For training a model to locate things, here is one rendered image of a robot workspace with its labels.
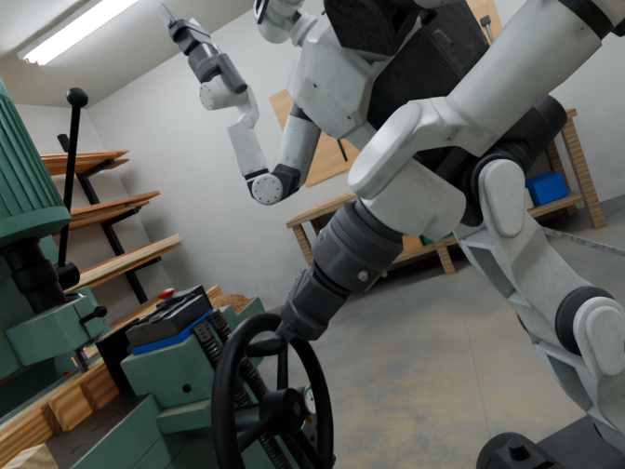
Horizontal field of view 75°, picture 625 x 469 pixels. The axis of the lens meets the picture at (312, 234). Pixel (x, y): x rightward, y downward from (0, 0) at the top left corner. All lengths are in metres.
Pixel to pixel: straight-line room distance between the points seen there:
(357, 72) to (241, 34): 3.54
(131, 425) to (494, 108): 0.60
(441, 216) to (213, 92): 0.71
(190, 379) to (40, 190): 0.39
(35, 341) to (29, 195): 0.24
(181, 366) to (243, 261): 3.72
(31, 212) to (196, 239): 3.80
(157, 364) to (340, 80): 0.52
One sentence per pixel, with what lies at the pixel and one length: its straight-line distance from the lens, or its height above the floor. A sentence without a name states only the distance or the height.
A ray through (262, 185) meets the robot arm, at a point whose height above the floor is 1.13.
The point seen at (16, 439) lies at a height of 0.93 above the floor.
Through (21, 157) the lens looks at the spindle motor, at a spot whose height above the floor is 1.31.
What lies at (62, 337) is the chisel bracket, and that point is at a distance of 0.77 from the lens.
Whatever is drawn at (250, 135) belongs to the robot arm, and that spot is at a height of 1.26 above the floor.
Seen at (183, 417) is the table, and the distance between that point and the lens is 0.66.
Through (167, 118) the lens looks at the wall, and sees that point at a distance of 4.49.
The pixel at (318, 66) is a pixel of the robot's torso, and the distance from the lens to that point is 0.70.
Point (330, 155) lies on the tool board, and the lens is 3.83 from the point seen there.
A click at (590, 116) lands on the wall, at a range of 4.00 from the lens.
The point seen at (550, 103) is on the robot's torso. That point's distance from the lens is 0.94.
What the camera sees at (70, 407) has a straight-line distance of 0.76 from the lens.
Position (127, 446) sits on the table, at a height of 0.87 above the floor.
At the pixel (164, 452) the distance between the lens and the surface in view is 0.71.
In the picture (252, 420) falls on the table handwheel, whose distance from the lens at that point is 0.65.
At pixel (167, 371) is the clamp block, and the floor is 0.93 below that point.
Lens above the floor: 1.10
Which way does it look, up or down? 7 degrees down
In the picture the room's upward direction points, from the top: 23 degrees counter-clockwise
